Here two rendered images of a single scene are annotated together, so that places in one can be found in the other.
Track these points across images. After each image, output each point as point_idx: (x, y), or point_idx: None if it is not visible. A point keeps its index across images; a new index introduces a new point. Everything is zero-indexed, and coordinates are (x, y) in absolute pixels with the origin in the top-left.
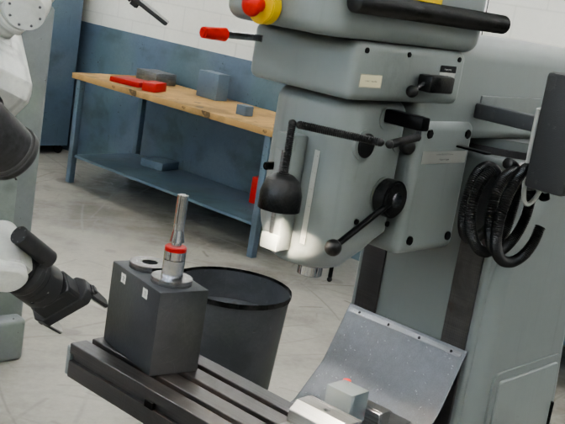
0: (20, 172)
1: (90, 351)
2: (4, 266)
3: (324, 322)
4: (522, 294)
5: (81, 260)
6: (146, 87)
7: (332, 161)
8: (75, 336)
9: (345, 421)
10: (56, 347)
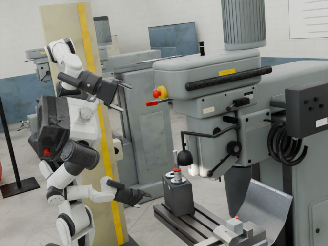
0: (94, 167)
1: (158, 208)
2: (104, 194)
3: None
4: (315, 169)
5: None
6: None
7: (204, 140)
8: (199, 179)
9: (231, 236)
10: (192, 184)
